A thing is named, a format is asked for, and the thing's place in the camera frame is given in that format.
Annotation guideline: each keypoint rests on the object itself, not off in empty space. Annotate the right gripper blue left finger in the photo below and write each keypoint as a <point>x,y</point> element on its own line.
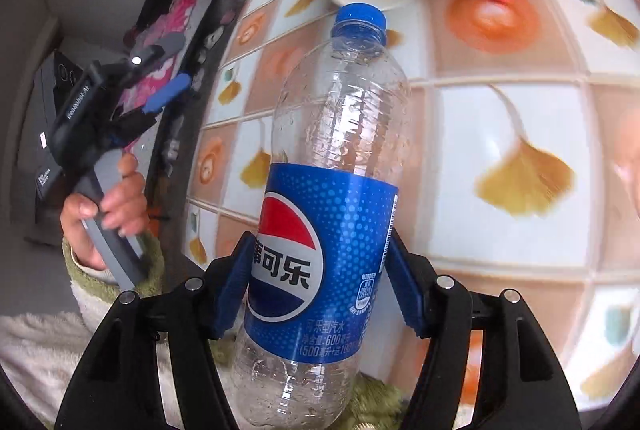
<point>234,275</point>

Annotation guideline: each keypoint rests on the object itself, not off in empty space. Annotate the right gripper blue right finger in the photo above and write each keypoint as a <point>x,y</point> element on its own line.
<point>406,287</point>

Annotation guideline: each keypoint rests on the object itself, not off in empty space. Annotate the Pepsi plastic bottle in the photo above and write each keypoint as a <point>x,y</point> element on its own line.
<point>339,140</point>

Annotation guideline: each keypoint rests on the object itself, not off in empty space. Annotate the person's left hand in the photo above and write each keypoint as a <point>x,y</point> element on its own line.
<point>123,207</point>

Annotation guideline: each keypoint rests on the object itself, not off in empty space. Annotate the patterned vinyl tablecloth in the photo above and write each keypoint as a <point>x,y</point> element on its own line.
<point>525,145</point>

